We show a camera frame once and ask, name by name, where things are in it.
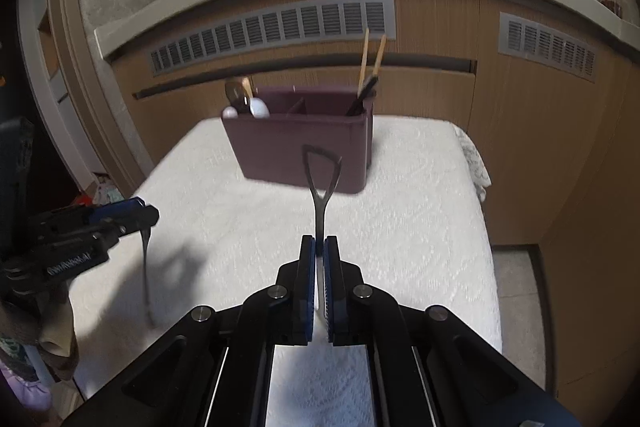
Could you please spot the long grey vent grille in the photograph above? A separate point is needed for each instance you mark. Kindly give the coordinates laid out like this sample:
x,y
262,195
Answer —
x,y
280,27

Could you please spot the wooden spoon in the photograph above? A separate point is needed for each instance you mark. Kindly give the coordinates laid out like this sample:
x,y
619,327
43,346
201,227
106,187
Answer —
x,y
247,88

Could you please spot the white paper towel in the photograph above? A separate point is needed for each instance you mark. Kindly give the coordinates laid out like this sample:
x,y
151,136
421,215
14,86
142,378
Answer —
x,y
320,387

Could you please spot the bronze spoon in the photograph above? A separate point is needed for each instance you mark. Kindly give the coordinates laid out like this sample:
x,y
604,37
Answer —
x,y
233,91

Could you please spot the white ceramic spoon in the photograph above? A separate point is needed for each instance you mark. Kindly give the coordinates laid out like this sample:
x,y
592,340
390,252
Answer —
x,y
230,112
259,108

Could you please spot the white lace cloth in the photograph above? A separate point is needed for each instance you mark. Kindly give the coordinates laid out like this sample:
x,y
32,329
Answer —
x,y
475,162

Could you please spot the red packaging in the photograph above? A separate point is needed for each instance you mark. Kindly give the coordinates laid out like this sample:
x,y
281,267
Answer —
x,y
100,194

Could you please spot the beige door frame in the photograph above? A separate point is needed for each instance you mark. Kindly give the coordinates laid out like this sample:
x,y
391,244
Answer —
x,y
75,82

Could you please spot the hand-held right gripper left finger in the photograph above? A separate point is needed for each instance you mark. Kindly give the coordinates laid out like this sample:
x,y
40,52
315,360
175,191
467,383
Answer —
x,y
307,297

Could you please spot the slim metal utensil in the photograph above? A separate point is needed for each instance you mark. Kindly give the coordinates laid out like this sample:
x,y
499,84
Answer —
x,y
145,267

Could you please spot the maroon utensil holder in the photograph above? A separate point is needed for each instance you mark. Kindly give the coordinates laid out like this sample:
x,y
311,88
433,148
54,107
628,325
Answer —
x,y
290,147

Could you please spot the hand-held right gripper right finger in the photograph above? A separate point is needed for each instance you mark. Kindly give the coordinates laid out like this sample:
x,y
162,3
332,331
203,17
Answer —
x,y
331,297

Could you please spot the white tablecloth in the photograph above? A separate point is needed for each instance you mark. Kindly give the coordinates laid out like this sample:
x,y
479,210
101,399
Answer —
x,y
400,257

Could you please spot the short grey vent grille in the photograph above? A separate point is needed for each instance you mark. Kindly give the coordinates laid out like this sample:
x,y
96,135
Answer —
x,y
545,44

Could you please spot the person's left forearm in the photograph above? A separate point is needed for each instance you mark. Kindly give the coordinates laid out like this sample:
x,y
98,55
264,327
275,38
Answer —
x,y
55,332

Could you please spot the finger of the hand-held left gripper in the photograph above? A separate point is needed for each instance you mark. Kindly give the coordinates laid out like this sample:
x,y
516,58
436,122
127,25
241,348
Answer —
x,y
117,210
140,219

